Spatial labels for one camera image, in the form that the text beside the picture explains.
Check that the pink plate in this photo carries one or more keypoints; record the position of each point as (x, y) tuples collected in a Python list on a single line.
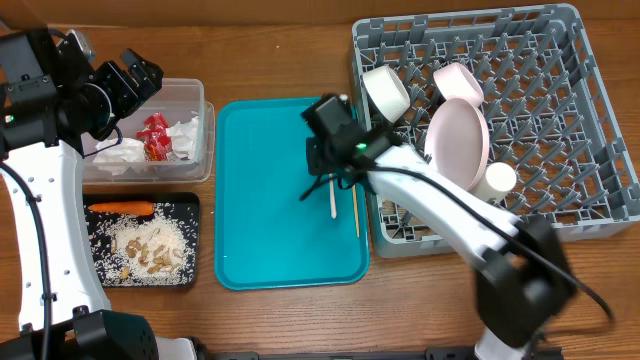
[(457, 142)]

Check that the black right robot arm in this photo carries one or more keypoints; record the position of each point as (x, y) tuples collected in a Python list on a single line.
[(521, 272)]

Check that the wooden chopstick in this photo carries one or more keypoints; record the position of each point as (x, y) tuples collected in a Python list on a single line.
[(355, 210)]

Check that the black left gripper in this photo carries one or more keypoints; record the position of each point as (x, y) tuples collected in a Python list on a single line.
[(133, 92)]

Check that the grey dish rack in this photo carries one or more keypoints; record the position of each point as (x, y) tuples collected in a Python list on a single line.
[(548, 112)]

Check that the black tray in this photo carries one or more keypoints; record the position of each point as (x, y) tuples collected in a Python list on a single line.
[(190, 200)]

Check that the spilled rice and peanuts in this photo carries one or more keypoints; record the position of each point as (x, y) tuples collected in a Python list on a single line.
[(145, 245)]

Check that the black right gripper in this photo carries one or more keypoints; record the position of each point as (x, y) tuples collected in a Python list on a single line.
[(328, 162)]

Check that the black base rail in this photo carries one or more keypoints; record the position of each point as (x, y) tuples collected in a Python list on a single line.
[(436, 353)]

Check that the orange carrot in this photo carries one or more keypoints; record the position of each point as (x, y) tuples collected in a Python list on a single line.
[(135, 208)]

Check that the white tissue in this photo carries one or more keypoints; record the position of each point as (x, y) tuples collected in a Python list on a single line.
[(115, 158)]

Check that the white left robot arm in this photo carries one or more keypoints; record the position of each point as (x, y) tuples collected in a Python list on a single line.
[(50, 97)]

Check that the white plastic fork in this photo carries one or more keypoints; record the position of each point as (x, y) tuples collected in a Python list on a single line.
[(332, 197)]

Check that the clear plastic bin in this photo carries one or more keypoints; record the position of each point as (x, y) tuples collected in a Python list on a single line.
[(178, 101)]

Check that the red snack wrapper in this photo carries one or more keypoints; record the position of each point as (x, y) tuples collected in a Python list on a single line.
[(157, 143)]

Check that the white napkin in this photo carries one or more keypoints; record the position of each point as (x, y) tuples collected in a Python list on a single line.
[(183, 138)]

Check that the bowl with food scraps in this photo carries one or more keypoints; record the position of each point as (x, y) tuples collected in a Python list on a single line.
[(456, 81)]

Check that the cream bowl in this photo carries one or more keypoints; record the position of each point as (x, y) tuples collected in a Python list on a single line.
[(387, 92)]

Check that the teal plastic tray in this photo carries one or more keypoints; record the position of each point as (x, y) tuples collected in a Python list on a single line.
[(266, 235)]

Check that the white small cup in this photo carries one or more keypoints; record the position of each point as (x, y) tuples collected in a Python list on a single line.
[(498, 180)]

